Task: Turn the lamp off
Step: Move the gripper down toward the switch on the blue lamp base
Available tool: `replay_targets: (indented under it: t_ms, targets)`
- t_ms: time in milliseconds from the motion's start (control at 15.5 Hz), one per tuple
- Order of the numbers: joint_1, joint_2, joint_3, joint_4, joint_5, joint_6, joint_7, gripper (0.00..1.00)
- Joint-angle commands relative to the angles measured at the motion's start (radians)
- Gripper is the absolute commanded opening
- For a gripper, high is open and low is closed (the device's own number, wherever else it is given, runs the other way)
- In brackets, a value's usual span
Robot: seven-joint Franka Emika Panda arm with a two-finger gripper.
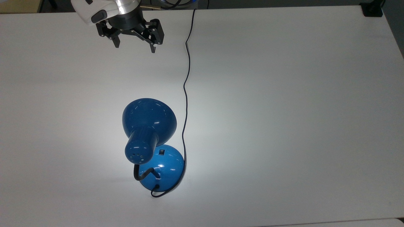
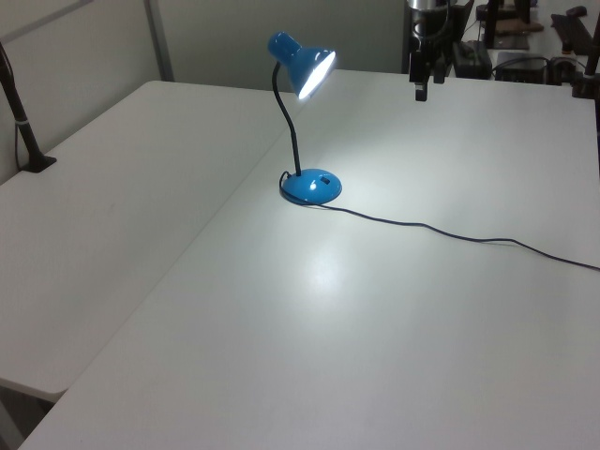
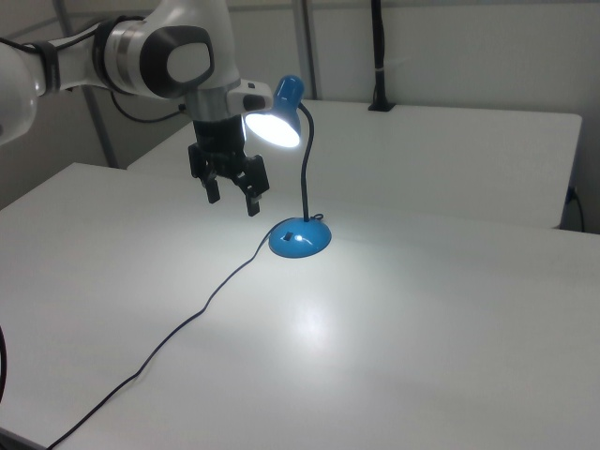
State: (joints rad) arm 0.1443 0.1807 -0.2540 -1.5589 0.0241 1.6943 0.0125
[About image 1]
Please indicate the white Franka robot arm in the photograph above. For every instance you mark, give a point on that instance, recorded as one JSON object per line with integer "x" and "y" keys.
{"x": 94, "y": 8}

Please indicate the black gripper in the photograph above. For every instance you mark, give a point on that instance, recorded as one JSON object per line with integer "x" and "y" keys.
{"x": 127, "y": 20}

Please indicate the black table clamp mount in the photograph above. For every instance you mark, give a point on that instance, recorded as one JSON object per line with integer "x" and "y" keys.
{"x": 372, "y": 9}

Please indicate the blue gooseneck desk lamp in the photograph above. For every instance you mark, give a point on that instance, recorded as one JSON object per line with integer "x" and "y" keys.
{"x": 148, "y": 116}

